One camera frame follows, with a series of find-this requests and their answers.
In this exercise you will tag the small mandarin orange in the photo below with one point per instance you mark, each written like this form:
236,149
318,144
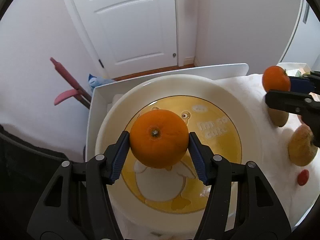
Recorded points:
276,78

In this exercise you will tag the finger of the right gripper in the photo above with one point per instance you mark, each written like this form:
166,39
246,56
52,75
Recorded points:
292,102
307,83

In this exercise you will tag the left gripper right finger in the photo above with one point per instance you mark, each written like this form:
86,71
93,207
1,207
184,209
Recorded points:
259,213

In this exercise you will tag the white floral tablecloth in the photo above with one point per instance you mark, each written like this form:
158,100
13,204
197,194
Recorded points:
272,142

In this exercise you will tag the yellow-red apple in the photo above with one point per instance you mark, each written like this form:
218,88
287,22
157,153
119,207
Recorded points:
301,149

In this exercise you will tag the large orange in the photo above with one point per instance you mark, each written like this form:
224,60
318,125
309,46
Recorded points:
159,138

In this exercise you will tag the blue water jug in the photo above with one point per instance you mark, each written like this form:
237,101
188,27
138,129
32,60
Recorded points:
96,81

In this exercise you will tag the small red tomato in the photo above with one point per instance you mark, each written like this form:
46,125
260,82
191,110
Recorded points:
303,177

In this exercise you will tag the cream duck-pattern bowl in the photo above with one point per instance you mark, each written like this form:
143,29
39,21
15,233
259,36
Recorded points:
158,186

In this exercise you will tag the brown kiwi with sticker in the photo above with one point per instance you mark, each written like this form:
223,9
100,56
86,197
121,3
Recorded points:
278,118

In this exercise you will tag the pink handled broom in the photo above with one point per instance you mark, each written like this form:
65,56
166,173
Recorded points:
76,91

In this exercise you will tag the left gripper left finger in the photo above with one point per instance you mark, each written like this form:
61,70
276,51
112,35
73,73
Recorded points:
75,204

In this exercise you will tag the white tray table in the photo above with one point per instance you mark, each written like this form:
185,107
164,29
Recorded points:
160,84

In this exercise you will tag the white wardrobe door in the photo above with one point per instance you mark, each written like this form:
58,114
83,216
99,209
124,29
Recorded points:
303,45

